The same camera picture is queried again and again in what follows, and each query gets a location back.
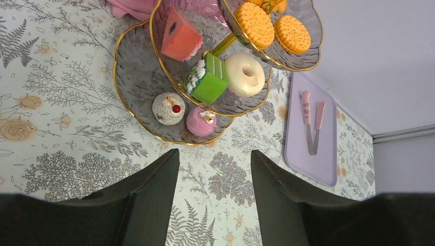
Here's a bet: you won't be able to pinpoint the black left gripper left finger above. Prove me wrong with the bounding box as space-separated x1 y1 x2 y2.
1 149 180 245

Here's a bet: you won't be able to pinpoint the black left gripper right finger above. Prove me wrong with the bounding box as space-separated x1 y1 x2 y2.
251 150 434 245

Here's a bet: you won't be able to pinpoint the lilac plastic tray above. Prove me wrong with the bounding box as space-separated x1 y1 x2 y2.
284 72 337 187

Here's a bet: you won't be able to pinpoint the pink handled tongs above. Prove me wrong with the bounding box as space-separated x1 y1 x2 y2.
301 90 326 155

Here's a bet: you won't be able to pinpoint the grey speckled cake ball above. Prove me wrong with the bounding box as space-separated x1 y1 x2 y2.
152 92 186 126

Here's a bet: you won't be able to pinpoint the pink sugared cake ball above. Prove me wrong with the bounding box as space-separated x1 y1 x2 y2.
186 107 217 137

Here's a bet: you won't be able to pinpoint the three-tier glass cake stand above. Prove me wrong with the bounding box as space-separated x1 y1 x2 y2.
112 0 324 146

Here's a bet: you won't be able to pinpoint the white glazed donut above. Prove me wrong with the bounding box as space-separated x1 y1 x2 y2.
225 53 265 97

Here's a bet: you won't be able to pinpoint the green striped cake piece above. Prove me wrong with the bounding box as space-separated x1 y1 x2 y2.
184 52 229 105

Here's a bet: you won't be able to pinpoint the pink cake slice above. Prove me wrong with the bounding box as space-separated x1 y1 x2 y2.
161 7 203 62

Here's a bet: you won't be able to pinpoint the yellow round biscuit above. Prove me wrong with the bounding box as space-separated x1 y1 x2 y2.
274 15 311 55
235 2 275 49

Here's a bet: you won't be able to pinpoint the orange swirl cookie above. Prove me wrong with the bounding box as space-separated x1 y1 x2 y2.
272 0 287 14

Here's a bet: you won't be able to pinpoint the yellow jam-dot cookie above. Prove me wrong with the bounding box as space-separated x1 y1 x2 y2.
245 0 264 5

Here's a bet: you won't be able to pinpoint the pink cloth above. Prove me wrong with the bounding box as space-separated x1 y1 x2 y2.
107 0 158 21

